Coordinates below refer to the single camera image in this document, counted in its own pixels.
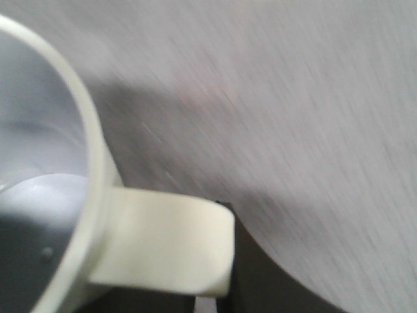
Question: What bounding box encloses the cream HOME mug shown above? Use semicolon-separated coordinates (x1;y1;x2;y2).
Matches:
1;17;235;312

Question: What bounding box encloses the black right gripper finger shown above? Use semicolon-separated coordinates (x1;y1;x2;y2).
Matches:
216;201;344;313

